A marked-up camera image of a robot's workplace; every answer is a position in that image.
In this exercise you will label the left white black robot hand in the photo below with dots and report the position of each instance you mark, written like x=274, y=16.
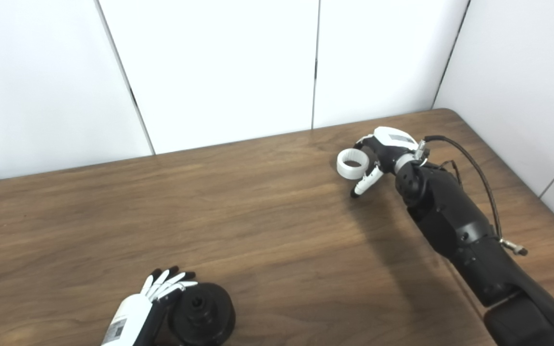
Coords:
x=132, y=312

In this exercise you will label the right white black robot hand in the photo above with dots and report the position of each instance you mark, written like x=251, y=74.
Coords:
x=390, y=144

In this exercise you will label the round black stepped part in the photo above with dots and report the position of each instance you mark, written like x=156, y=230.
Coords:
x=205, y=312

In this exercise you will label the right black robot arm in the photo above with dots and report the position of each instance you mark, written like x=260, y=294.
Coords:
x=469, y=235

